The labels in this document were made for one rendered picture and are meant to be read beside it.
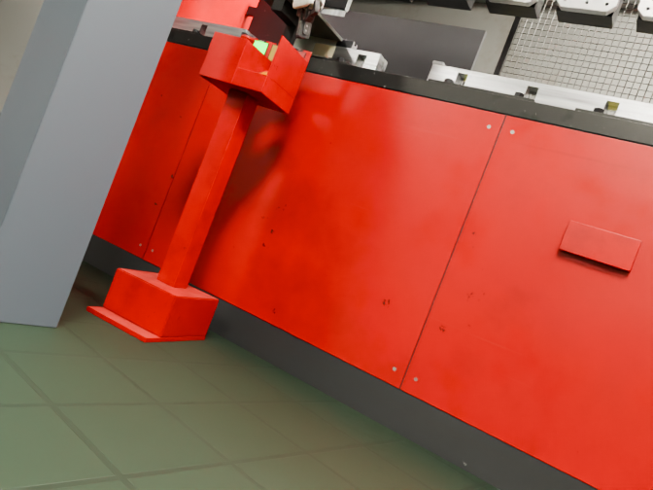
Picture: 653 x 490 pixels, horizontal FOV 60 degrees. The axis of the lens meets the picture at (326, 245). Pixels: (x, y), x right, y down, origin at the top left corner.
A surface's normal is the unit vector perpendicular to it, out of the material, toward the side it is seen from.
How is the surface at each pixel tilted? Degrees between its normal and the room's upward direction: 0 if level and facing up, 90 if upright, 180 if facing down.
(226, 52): 90
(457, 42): 90
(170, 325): 90
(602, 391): 90
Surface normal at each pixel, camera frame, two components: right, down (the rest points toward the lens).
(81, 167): 0.74, 0.29
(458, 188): -0.45, -0.17
